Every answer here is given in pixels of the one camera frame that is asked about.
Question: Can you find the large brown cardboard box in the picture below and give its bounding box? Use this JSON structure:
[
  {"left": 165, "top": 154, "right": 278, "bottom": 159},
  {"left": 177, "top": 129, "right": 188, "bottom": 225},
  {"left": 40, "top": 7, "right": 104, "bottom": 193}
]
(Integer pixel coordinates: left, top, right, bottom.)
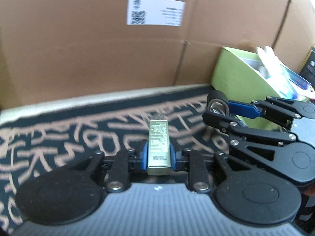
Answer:
[{"left": 1, "top": 0, "right": 314, "bottom": 109}]

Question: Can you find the black and yellow box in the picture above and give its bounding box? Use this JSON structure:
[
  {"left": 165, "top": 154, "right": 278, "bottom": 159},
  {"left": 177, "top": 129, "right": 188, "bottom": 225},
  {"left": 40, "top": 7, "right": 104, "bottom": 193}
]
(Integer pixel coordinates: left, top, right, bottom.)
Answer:
[{"left": 299, "top": 46, "right": 315, "bottom": 87}]

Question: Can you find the olive green small box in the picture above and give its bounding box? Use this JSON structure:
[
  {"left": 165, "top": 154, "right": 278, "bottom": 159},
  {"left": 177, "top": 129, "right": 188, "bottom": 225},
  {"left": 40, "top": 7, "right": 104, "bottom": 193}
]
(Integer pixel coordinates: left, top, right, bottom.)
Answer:
[{"left": 147, "top": 120, "right": 171, "bottom": 176}]

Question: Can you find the light green storage box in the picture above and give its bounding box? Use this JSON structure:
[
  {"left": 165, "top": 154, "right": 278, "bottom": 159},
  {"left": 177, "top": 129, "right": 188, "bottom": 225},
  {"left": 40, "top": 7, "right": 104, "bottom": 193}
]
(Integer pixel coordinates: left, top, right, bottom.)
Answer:
[{"left": 210, "top": 46, "right": 311, "bottom": 132}]

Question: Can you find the white shipping label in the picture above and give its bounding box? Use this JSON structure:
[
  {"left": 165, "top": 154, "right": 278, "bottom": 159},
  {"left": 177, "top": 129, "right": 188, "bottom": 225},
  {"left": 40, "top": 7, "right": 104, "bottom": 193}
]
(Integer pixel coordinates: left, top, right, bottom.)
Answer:
[{"left": 127, "top": 0, "right": 185, "bottom": 27}]

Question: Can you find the patterned black and tan mat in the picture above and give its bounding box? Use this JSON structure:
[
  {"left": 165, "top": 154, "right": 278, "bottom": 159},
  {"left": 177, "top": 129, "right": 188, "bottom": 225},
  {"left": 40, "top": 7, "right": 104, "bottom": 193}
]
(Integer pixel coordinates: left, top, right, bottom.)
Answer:
[{"left": 1, "top": 86, "right": 228, "bottom": 234}]

